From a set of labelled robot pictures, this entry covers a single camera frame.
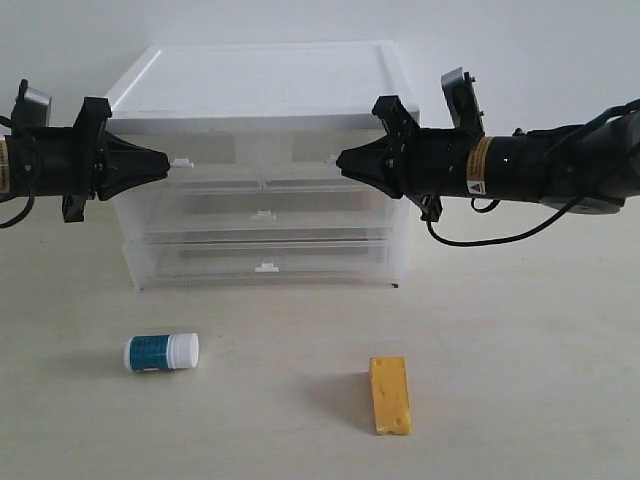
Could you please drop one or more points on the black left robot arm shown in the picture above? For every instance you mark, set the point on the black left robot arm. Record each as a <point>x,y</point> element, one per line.
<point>4,165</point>

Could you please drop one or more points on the teal label pill bottle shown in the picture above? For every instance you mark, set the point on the teal label pill bottle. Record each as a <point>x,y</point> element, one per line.
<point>161,352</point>

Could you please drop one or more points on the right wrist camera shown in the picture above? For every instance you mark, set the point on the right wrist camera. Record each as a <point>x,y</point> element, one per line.
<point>458,89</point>

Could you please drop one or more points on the white plastic drawer cabinet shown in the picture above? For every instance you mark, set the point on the white plastic drawer cabinet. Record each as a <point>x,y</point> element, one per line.
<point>257,94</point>

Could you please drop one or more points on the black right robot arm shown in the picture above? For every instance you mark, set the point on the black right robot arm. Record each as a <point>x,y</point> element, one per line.
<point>596,163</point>

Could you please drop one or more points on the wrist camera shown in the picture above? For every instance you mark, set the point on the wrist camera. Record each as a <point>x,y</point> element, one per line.
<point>458,89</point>
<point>32,108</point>

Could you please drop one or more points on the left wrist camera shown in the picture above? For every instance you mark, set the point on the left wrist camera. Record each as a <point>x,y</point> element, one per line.
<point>32,108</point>

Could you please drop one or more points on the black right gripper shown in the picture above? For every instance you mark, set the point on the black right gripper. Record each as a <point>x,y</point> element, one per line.
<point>412,161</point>

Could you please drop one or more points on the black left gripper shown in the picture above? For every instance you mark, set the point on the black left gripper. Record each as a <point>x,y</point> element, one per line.
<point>65,162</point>

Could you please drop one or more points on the yellow cheese wedge block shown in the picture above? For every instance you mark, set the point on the yellow cheese wedge block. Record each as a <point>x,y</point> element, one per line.
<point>390,396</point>

